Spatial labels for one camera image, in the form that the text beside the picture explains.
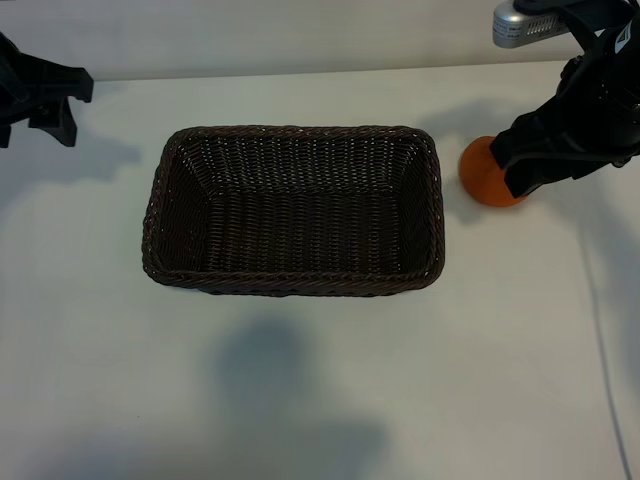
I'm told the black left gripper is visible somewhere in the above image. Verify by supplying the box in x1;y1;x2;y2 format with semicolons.
0;30;96;149

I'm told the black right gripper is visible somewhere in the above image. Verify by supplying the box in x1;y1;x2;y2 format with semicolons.
492;49;640;199

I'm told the orange fruit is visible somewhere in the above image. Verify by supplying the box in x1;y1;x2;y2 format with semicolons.
459;135;531;208

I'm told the dark brown wicker basket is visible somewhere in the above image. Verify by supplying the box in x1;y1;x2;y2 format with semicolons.
141;124;446;297

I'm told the short black looped cable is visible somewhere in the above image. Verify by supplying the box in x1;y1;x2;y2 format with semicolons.
562;0;604;56

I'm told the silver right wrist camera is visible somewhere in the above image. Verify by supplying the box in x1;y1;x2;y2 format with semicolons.
492;0;569;49

